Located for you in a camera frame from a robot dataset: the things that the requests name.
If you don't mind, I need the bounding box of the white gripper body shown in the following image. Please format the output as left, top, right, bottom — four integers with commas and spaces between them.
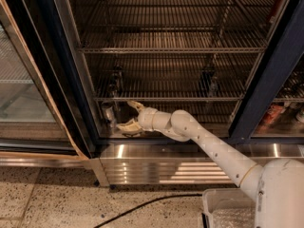
138, 107, 171, 132

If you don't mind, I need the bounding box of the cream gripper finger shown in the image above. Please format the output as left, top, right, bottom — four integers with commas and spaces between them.
127, 101, 145, 113
117, 119, 142, 134

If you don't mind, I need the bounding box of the silver redbull can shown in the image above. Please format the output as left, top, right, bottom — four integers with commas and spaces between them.
101, 102, 117, 128

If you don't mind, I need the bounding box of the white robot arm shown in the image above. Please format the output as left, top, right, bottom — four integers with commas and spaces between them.
118, 101, 304, 228

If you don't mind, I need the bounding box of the steel fridge base grille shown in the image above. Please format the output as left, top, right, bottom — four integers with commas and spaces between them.
89, 142, 304, 188

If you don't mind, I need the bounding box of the open glass fridge door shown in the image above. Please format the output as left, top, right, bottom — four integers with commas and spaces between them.
1, 0, 94, 160

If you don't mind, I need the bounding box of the red can right compartment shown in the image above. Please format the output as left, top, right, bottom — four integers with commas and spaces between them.
256, 103, 284, 132

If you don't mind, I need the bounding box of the dark blue fridge pillar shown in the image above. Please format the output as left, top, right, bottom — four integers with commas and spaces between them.
229, 0, 304, 143

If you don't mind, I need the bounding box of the translucent plastic bin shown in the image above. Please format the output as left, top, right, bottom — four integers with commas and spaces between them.
202, 188, 255, 228

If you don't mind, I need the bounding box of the lower wire fridge shelf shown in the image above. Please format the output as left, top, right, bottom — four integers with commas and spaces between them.
95, 54, 255, 102

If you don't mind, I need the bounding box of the wire fridge shelf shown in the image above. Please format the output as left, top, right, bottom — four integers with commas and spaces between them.
79, 0, 275, 54
95, 54, 255, 102

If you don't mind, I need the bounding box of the black floor cable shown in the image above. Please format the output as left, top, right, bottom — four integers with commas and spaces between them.
93, 192, 203, 228

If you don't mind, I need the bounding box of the upper wire fridge shelf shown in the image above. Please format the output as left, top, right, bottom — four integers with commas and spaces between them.
79, 0, 275, 54

